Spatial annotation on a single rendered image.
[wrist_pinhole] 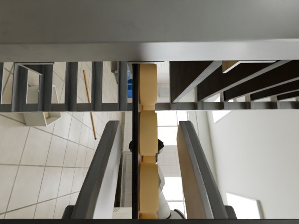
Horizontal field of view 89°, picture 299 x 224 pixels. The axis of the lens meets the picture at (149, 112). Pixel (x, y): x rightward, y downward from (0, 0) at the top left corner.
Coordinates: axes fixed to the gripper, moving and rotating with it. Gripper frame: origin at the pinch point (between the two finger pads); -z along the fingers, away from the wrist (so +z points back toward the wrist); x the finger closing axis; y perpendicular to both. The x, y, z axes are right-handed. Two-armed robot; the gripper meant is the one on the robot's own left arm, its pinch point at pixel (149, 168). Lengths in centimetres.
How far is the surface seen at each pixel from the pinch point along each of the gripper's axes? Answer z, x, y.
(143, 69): -10.3, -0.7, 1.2
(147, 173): -3.1, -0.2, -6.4
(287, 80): -20.7, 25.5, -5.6
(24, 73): -47, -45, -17
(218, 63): -13.5, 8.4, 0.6
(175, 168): -248, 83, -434
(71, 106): -38, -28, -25
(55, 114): -100, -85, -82
